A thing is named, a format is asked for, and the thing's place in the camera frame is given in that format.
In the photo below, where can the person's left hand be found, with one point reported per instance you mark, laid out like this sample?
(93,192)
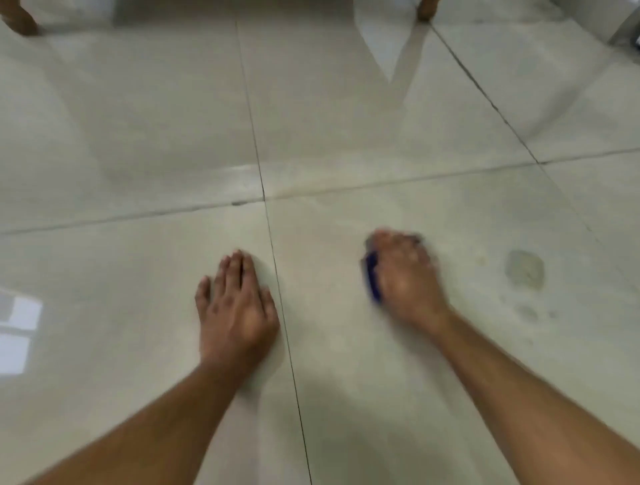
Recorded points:
(237,320)

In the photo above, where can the person's right hand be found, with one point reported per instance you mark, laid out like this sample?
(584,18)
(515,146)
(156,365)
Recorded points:
(407,285)

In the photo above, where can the person's left middle finger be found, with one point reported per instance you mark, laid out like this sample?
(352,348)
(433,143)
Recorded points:
(236,272)

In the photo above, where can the person's right fingers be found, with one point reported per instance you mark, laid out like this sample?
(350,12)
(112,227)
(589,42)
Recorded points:
(400,245)

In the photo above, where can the person's left thumb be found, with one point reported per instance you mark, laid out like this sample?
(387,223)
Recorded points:
(270,307)

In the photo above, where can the person's left little finger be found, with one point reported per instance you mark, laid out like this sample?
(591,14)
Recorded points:
(203,297)

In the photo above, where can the blue scrubbing pad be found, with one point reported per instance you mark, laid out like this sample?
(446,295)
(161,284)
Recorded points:
(372,277)

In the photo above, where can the person's right forearm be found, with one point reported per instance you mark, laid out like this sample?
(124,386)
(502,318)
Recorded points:
(530,409)

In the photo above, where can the person's left forearm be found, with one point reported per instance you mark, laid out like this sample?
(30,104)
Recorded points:
(150,429)

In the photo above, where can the wooden furniture leg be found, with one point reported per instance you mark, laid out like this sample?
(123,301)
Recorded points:
(428,9)
(17,17)

